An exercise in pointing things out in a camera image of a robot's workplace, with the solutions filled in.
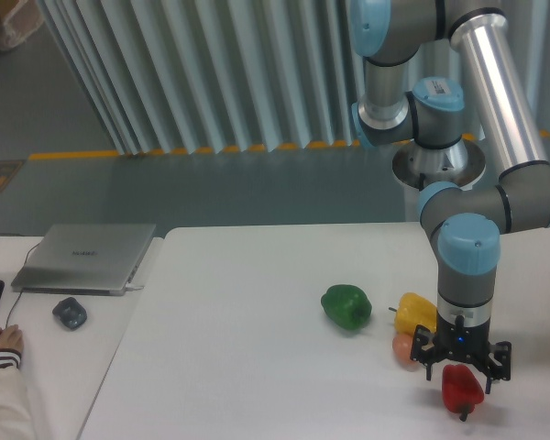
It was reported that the green bell pepper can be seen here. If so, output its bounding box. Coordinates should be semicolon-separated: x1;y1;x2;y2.
320;284;372;331

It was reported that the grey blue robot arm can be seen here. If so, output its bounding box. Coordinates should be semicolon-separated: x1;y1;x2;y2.
349;1;550;381

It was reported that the person's hand on mouse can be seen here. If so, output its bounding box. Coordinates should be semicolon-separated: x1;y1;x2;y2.
0;324;24;358

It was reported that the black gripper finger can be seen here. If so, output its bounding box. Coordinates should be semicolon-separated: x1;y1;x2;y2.
474;341;512;394
410;324;443;381

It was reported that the yellow bell pepper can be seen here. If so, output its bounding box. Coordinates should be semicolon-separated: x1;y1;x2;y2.
389;292;437;336

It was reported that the brown egg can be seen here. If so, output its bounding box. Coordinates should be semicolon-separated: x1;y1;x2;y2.
392;334;419;369

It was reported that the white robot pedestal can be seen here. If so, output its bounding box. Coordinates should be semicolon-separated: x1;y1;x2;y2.
392;138;486;222

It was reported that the white folding partition screen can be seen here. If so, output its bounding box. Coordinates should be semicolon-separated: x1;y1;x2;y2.
34;0;550;158

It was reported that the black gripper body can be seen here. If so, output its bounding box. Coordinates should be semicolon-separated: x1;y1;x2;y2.
434;315;490;367

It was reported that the white striped sleeve forearm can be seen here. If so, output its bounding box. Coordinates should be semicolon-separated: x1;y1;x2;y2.
0;348;37;439

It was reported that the black mouse cable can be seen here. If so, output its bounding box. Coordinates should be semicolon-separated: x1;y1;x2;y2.
0;233;51;330

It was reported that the silver closed laptop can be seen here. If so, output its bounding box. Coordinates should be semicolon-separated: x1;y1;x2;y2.
11;224;156;296

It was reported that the white laptop charging cable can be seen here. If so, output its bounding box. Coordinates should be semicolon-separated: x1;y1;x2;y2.
126;263;146;292

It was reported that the red bell pepper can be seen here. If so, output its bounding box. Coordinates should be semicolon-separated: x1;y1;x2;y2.
442;364;485;422

